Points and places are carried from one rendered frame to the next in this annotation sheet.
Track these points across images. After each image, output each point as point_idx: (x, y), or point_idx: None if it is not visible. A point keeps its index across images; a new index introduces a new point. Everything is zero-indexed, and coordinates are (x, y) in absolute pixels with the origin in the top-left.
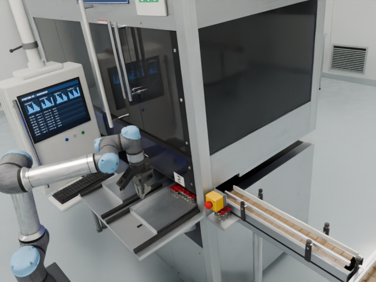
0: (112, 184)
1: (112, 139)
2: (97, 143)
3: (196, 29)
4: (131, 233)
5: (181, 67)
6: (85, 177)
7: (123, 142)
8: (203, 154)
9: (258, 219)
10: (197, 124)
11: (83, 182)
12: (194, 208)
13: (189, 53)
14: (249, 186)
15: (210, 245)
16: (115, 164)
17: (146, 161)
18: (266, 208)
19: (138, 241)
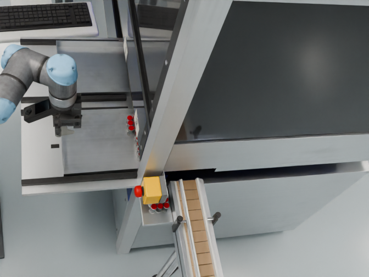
0: (70, 50)
1: (29, 63)
2: (5, 56)
3: (227, 0)
4: (38, 149)
5: (180, 30)
6: (52, 5)
7: (43, 78)
8: (163, 140)
9: (184, 249)
10: (168, 111)
11: (44, 14)
12: (132, 170)
13: (195, 31)
14: (226, 182)
15: (134, 210)
16: (0, 120)
17: (77, 106)
18: (207, 239)
19: (37, 169)
